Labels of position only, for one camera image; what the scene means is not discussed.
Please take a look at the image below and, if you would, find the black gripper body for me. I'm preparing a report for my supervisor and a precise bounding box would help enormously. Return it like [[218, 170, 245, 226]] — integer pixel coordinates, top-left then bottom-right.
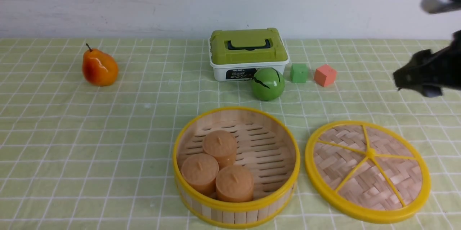
[[393, 31, 461, 91]]

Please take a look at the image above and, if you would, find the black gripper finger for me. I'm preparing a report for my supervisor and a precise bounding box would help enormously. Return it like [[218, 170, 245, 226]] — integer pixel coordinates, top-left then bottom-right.
[[420, 85, 443, 98]]

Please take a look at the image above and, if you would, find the yellow woven bamboo steamer lid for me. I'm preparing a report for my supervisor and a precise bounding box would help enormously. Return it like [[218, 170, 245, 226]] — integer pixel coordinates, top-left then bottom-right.
[[304, 120, 431, 224]]

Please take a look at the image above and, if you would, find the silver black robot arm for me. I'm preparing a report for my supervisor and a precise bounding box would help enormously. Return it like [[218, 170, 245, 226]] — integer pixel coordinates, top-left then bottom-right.
[[393, 0, 461, 98]]

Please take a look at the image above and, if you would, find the yellow bamboo steamer basket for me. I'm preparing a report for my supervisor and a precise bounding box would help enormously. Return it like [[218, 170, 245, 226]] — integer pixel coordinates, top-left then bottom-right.
[[173, 107, 300, 229]]

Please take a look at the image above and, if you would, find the orange foam cube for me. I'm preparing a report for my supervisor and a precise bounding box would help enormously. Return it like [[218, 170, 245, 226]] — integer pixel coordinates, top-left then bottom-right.
[[313, 64, 337, 87]]

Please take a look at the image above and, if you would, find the green foam cube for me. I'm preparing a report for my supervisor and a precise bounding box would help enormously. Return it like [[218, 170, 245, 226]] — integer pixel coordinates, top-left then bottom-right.
[[290, 63, 309, 84]]

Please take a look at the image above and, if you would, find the green round fruit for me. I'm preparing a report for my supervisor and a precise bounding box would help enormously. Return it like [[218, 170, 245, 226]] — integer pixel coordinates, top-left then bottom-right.
[[250, 68, 285, 102]]

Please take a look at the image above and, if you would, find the green lidded white storage box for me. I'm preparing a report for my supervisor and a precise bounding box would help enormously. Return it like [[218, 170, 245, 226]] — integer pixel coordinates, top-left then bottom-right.
[[209, 28, 290, 81]]

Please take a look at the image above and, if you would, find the brown candle back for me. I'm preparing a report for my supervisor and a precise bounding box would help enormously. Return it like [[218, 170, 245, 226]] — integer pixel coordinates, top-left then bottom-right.
[[202, 130, 238, 170]]

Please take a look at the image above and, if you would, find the brown candle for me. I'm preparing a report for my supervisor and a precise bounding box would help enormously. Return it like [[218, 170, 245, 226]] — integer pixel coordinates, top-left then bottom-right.
[[202, 130, 238, 170], [180, 153, 219, 196], [215, 165, 255, 203]]

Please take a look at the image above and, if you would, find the brown candle front right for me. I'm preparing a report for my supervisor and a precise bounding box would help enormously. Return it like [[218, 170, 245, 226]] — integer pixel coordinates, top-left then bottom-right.
[[215, 165, 255, 203]]

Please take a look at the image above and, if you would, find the brown candle front left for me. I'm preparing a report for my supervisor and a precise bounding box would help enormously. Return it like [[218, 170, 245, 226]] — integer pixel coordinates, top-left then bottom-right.
[[180, 153, 219, 196]]

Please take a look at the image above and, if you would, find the orange yellow pear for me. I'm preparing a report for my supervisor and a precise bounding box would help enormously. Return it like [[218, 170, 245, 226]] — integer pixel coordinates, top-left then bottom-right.
[[82, 43, 119, 87]]

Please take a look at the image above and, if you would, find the green checkered tablecloth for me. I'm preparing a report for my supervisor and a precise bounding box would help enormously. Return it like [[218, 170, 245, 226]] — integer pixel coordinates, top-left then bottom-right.
[[0, 38, 461, 230]]

